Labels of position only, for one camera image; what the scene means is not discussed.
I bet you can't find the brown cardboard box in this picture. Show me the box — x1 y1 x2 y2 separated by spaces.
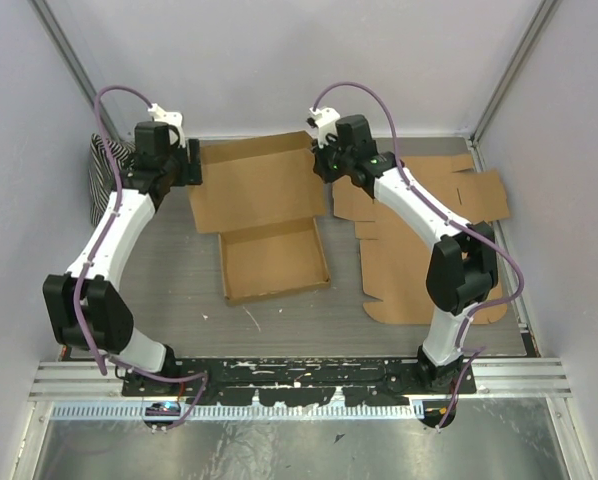
188 131 331 306

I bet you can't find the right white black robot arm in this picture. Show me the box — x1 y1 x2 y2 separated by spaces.
307 107 498 395

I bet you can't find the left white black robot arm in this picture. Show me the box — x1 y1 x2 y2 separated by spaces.
42 112 202 397

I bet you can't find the black white striped cloth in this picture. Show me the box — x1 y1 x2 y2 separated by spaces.
88 133 135 227

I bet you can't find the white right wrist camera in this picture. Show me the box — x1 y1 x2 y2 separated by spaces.
307 107 340 148

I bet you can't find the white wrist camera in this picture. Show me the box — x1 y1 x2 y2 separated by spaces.
147 103 185 147
307 107 340 148

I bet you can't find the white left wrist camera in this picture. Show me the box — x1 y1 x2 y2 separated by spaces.
147 103 185 147

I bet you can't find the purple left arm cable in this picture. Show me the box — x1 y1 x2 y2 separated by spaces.
74 85 210 432

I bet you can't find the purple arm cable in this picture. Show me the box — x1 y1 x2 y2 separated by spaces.
74 85 210 432
312 82 526 433

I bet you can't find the left aluminium corner post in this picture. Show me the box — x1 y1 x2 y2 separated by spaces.
28 0 131 140

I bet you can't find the aluminium corner post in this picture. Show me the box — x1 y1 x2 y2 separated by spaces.
28 0 131 140
469 0 562 146

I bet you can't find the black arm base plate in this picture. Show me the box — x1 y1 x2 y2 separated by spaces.
121 357 478 407

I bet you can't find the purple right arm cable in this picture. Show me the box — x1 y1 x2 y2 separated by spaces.
312 82 526 433

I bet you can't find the right aluminium corner post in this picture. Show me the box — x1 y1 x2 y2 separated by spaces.
469 0 562 146

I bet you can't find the aluminium front rail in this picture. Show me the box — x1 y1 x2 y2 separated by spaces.
30 357 571 406

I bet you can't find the slotted grey cable duct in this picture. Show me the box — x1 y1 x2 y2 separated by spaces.
50 401 424 422

